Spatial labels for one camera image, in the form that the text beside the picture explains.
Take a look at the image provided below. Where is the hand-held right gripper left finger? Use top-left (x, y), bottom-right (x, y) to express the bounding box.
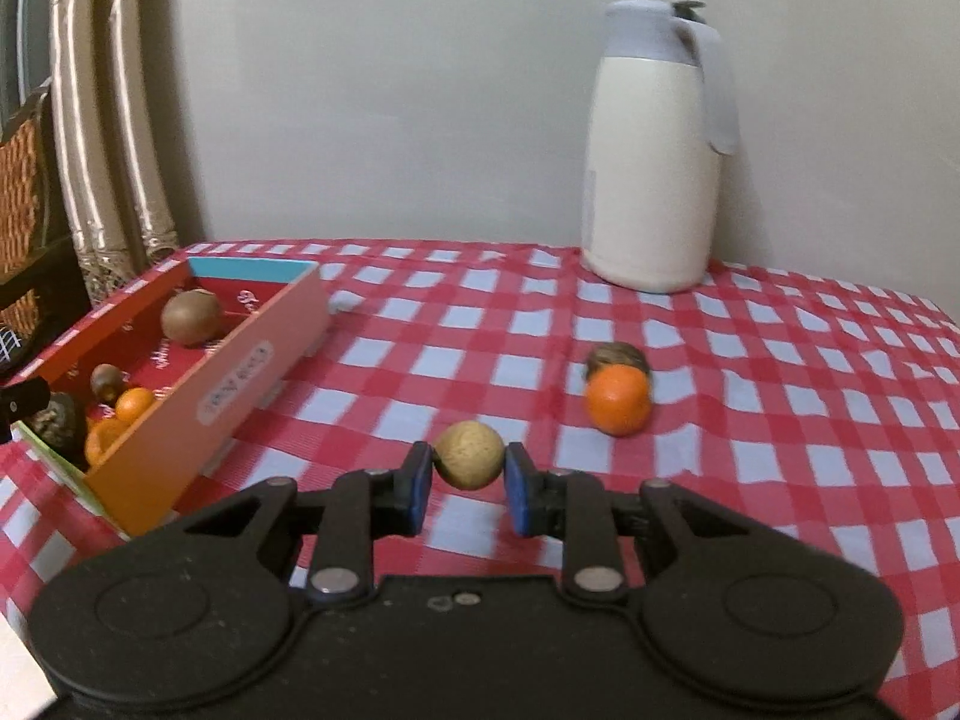
top-left (184, 441), bottom-right (436, 605)

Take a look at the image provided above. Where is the red checkered tablecloth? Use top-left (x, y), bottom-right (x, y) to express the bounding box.
top-left (0, 240), bottom-right (960, 720)

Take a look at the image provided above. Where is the dark brown walnut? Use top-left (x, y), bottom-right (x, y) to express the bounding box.
top-left (585, 342), bottom-right (652, 391)
top-left (30, 392), bottom-right (85, 460)

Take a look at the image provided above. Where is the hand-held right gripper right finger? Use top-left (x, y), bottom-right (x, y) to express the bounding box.
top-left (504, 441), bottom-right (781, 605)

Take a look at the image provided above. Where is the wicker wooden chair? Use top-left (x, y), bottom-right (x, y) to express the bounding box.
top-left (0, 79), bottom-right (92, 383)

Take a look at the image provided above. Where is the orange tangerine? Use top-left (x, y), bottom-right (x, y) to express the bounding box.
top-left (84, 418), bottom-right (130, 466)
top-left (585, 365), bottom-right (651, 437)
top-left (114, 387), bottom-right (158, 422)

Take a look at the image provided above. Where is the beige satin curtain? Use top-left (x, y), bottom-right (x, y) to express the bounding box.
top-left (49, 0), bottom-right (181, 305)

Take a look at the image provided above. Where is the small dark chestnut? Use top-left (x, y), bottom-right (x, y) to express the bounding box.
top-left (90, 364), bottom-right (127, 404)

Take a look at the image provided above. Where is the window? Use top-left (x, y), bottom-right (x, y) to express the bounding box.
top-left (0, 0), bottom-right (55, 128)

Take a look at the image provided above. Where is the brown kiwi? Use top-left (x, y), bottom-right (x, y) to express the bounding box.
top-left (161, 289), bottom-right (224, 347)

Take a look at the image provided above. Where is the cream thermos jug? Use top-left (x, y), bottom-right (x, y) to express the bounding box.
top-left (583, 0), bottom-right (742, 294)

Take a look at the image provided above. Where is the red cardboard box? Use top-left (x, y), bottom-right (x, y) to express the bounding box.
top-left (15, 257), bottom-right (332, 539)

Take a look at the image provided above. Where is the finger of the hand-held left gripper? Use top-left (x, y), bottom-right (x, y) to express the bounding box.
top-left (0, 379), bottom-right (52, 445)

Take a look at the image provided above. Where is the light tan walnut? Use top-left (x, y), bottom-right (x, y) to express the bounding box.
top-left (435, 421), bottom-right (506, 490)

